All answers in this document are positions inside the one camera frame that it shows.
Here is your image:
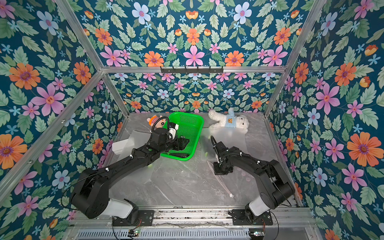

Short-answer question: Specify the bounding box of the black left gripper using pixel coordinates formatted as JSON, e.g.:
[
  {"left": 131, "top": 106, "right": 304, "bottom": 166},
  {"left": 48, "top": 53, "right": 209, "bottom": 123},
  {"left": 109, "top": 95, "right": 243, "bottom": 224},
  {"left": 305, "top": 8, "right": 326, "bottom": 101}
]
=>
[{"left": 157, "top": 136, "right": 190, "bottom": 155}]

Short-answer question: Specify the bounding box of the green plastic basket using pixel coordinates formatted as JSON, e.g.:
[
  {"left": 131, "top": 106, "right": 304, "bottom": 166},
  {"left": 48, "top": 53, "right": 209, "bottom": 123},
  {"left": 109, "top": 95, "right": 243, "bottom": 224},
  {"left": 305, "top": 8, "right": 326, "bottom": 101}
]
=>
[{"left": 161, "top": 112, "right": 204, "bottom": 161}]

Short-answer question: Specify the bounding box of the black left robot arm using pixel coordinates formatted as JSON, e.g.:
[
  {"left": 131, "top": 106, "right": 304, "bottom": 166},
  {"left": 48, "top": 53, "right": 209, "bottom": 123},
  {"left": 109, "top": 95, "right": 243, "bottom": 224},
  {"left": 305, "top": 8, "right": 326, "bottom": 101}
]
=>
[{"left": 70, "top": 128, "right": 190, "bottom": 220}]

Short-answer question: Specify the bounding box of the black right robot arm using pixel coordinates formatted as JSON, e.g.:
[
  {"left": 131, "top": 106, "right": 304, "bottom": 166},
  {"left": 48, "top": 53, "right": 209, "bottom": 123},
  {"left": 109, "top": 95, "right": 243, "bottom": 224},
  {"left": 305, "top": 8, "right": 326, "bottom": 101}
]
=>
[{"left": 210, "top": 136, "right": 296, "bottom": 221}]

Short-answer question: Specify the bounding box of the clear zip-top bag pink zipper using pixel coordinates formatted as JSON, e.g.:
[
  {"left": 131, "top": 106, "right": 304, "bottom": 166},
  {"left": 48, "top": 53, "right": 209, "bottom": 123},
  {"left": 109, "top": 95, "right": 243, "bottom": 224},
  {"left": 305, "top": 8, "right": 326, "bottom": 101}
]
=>
[{"left": 207, "top": 161, "right": 234, "bottom": 198}]

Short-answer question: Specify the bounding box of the cartoon doll head toy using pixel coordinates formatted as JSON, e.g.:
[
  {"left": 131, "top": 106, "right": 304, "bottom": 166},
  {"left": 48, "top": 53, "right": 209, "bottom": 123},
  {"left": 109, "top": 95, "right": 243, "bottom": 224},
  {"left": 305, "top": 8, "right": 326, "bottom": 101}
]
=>
[{"left": 147, "top": 115, "right": 167, "bottom": 129}]

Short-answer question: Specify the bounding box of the white teddy bear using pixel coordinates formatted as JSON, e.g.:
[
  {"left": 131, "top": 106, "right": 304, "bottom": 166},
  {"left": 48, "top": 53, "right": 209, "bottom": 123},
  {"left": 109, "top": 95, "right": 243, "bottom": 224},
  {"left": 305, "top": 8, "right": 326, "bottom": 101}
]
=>
[{"left": 209, "top": 108, "right": 250, "bottom": 134}]

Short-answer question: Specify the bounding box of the white plastic box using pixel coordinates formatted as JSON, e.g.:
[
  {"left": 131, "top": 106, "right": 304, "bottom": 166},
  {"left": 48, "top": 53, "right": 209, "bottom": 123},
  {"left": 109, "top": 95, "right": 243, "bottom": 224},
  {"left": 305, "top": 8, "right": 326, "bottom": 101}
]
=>
[{"left": 112, "top": 140, "right": 128, "bottom": 155}]

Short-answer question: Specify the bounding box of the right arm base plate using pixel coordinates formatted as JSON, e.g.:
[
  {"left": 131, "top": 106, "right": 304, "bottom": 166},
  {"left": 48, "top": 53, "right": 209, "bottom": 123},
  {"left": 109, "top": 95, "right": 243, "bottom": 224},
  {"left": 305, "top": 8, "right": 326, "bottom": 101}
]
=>
[{"left": 228, "top": 209, "right": 273, "bottom": 226}]

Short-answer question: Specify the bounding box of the black hook rail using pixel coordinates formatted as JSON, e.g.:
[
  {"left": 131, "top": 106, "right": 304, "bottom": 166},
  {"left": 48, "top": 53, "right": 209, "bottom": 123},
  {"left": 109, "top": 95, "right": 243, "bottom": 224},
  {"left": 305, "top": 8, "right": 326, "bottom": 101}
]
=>
[{"left": 160, "top": 67, "right": 224, "bottom": 74}]

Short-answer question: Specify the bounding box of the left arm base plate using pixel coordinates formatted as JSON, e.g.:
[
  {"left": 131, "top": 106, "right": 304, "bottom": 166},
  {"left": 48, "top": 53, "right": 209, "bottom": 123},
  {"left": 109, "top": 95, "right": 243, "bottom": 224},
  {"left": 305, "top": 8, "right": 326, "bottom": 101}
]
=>
[{"left": 112, "top": 210, "right": 155, "bottom": 227}]

